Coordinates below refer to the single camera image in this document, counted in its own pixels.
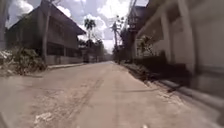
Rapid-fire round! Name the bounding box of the tall dark building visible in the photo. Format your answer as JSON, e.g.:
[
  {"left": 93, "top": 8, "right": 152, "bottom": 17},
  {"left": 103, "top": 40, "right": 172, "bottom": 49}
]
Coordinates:
[{"left": 123, "top": 5, "right": 148, "bottom": 61}]

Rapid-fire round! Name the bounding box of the bare tree trunk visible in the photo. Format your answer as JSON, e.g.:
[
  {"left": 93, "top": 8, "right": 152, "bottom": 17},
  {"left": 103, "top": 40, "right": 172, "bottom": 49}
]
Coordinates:
[{"left": 41, "top": 0, "right": 56, "bottom": 64}]

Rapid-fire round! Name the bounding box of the dark two-storey building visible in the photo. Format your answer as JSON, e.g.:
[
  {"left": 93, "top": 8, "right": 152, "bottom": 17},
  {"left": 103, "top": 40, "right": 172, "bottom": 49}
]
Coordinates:
[{"left": 5, "top": 2, "right": 87, "bottom": 66}]

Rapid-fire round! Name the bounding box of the palm tree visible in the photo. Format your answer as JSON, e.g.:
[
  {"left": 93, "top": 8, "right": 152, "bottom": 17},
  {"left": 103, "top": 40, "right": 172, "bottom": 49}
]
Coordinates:
[
  {"left": 110, "top": 15, "right": 125, "bottom": 63},
  {"left": 83, "top": 17, "right": 97, "bottom": 44}
]

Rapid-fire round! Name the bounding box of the pale building with columns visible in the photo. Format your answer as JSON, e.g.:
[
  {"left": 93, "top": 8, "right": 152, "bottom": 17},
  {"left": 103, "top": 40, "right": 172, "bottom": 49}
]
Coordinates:
[{"left": 131, "top": 0, "right": 224, "bottom": 98}]

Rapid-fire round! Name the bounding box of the dark low hedge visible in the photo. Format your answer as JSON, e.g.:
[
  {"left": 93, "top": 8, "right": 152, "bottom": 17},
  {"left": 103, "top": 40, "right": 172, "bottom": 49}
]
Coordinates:
[{"left": 133, "top": 55, "right": 192, "bottom": 84}]

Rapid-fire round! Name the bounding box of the pile of brush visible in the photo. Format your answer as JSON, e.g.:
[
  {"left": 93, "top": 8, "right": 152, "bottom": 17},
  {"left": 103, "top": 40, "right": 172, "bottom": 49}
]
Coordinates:
[{"left": 0, "top": 46, "right": 48, "bottom": 77}]

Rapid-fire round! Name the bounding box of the pale concrete road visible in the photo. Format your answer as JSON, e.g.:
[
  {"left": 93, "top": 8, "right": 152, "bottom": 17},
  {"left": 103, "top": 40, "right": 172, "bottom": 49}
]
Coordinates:
[{"left": 0, "top": 60, "right": 224, "bottom": 128}]

